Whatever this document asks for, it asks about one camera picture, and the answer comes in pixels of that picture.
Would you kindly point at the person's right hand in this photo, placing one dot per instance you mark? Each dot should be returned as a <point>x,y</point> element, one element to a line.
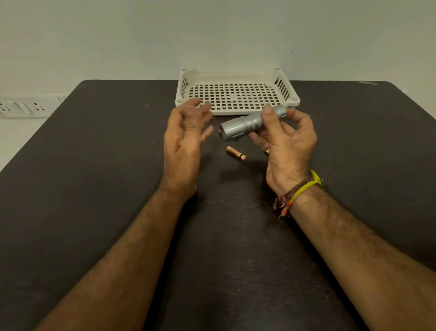
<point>291,153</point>

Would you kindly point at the person's left hand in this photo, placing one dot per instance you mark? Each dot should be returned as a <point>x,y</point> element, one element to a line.
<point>179,153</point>

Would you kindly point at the person's right thumb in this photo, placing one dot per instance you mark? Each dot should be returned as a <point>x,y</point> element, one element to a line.
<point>273,124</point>

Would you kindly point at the person's left fingers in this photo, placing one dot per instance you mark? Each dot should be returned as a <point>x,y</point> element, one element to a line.
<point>196,114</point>

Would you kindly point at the silver metal flashlight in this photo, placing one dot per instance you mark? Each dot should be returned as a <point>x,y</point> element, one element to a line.
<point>243,126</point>

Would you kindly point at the person's left forearm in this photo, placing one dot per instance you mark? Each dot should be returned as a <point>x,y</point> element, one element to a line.
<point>126,259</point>

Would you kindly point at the person's right forearm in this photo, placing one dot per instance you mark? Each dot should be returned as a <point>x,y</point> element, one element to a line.
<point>361,259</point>

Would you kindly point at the white perforated plastic tray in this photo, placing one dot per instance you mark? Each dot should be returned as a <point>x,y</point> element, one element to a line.
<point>235,93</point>

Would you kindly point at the copper and black battery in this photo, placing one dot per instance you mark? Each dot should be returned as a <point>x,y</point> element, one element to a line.
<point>236,153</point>

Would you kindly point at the yellow wristband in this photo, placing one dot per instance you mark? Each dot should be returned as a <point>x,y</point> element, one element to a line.
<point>306,187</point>

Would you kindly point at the white wall socket panel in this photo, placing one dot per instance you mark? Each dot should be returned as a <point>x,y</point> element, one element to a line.
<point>24,107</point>

